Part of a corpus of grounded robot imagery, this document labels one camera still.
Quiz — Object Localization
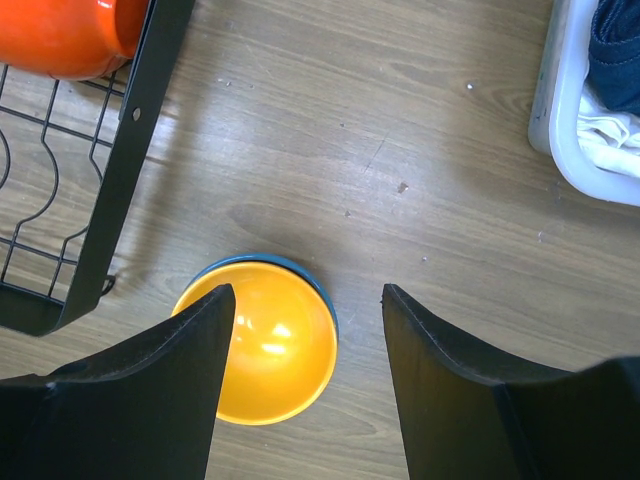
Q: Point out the black wire dish rack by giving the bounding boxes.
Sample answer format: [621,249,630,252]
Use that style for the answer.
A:
[1,0,194,336]

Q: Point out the white cloth in basket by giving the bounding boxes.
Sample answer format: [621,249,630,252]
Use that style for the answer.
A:
[577,84,639,178]

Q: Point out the orange bowl top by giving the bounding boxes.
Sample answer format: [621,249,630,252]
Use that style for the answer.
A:
[1,0,149,80]

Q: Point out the blue bowl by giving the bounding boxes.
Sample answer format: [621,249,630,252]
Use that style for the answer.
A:
[184,252,340,337]

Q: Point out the white plastic basket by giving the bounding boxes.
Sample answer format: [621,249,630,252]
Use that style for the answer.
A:
[528,1,639,207]

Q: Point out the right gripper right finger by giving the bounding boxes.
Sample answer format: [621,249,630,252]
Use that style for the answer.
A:
[382,284,639,479]

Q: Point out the dark blue jeans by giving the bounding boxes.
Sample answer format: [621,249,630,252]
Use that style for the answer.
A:
[588,0,639,116]

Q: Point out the yellow orange bowl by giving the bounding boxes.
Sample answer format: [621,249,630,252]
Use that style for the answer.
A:
[173,262,339,426]

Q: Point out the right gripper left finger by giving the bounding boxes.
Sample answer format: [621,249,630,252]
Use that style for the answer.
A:
[1,285,236,479]

